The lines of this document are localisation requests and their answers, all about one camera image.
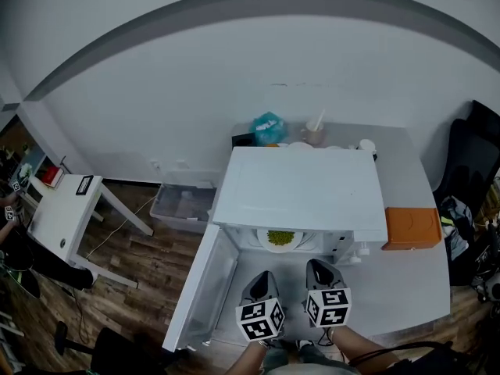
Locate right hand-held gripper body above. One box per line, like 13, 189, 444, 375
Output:
304, 287, 352, 329

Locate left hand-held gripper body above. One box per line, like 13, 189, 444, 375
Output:
234, 297, 286, 343

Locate white round plate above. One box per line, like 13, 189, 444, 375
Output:
255, 227, 304, 255

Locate white microwave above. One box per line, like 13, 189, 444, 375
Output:
162, 145, 389, 353

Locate person's left forearm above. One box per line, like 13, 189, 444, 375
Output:
224, 338, 271, 375

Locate person's right forearm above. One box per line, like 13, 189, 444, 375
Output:
329, 323, 400, 371

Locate person's legs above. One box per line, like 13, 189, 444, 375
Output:
262, 337, 347, 368

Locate person's white shirt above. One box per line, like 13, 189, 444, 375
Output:
269, 362, 359, 375

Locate orange plastic box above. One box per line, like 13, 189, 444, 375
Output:
381, 206, 443, 252

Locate clear plastic storage bin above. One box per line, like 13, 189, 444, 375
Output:
149, 181, 218, 234

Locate black bag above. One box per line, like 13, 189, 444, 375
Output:
384, 348, 484, 375

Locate gray and black backpack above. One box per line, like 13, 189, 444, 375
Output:
437, 195, 477, 255

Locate black office chair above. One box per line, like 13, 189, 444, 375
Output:
52, 320, 184, 375
431, 99, 500, 218

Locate small black box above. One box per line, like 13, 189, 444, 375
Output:
230, 132, 259, 150

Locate teal plastic bag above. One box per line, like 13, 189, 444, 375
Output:
248, 111, 289, 147

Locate white round headset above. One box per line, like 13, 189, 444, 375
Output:
480, 273, 500, 302

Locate black framed card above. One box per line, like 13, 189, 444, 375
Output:
76, 174, 95, 197

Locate small white table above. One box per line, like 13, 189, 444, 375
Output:
26, 173, 155, 291

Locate red box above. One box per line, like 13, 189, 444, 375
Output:
40, 165, 64, 189

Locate black cable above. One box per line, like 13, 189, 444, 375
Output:
346, 340, 455, 367

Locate pale floor cable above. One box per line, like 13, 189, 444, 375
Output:
84, 195, 158, 259

